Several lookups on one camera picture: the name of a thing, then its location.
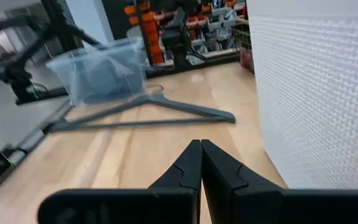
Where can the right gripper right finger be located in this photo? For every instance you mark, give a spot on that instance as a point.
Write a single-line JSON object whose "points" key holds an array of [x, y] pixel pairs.
{"points": [[244, 199]]}

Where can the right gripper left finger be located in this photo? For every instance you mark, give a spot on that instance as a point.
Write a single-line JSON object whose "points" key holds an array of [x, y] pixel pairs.
{"points": [[179, 199]]}

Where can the maroon cloth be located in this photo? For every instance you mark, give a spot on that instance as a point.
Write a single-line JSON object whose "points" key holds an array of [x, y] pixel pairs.
{"points": [[246, 60]]}

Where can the teal blue cloth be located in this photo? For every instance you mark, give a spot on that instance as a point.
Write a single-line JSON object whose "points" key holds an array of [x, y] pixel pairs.
{"points": [[104, 77]]}

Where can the background black robot arm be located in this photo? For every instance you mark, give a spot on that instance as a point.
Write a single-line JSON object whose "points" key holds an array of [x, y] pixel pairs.
{"points": [[20, 77]]}

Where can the dark grey clothes hanger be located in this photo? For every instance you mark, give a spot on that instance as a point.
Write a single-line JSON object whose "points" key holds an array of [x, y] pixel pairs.
{"points": [[197, 109]]}

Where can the white perforated basket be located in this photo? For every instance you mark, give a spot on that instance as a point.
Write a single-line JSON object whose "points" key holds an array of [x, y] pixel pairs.
{"points": [[315, 93]]}

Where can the clear plastic bin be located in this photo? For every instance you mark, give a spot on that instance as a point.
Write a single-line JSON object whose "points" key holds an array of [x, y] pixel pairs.
{"points": [[129, 49]]}

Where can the parts shelf with bins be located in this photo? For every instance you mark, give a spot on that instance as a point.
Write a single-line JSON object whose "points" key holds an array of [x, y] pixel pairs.
{"points": [[152, 37]]}

